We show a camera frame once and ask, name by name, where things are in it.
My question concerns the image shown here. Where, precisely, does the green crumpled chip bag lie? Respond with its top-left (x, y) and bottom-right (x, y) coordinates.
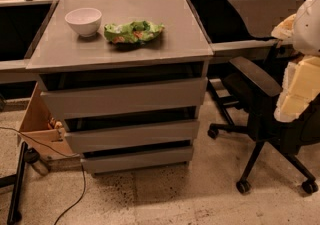
top-left (104, 21), bottom-right (165, 44)

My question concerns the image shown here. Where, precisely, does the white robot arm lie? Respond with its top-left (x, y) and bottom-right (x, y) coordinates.
top-left (271, 0), bottom-right (320, 123)

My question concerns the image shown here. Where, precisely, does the black stand leg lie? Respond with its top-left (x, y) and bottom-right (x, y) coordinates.
top-left (0, 142), bottom-right (28, 225)

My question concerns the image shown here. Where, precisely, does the grey top drawer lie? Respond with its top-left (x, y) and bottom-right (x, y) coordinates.
top-left (41, 78), bottom-right (207, 120)

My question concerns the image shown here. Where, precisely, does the white ceramic bowl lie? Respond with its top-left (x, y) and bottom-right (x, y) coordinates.
top-left (65, 8), bottom-right (102, 37)

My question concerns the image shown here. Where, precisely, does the grey middle drawer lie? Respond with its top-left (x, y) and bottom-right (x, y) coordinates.
top-left (65, 120), bottom-right (199, 153)

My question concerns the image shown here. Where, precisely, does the grey metal bottle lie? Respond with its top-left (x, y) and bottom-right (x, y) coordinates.
top-left (24, 148), bottom-right (49, 176)

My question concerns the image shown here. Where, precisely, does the black office chair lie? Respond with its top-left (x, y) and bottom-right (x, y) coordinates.
top-left (208, 57), bottom-right (320, 194)

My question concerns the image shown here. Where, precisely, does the brown cardboard box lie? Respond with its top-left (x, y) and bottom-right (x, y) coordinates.
top-left (19, 85), bottom-right (74, 161)

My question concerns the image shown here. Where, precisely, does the black cable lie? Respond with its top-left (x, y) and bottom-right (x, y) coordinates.
top-left (0, 126), bottom-right (87, 225)

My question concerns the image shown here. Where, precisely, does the grey drawer cabinet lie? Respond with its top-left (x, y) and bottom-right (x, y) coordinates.
top-left (27, 0), bottom-right (212, 174)

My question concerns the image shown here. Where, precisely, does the grey drawer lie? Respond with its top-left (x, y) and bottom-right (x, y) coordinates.
top-left (41, 78), bottom-right (207, 120)
top-left (81, 146), bottom-right (194, 174)
top-left (65, 120), bottom-right (199, 153)

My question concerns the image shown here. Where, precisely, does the grey bottom drawer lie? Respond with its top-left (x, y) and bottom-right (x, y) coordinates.
top-left (81, 146), bottom-right (194, 174)

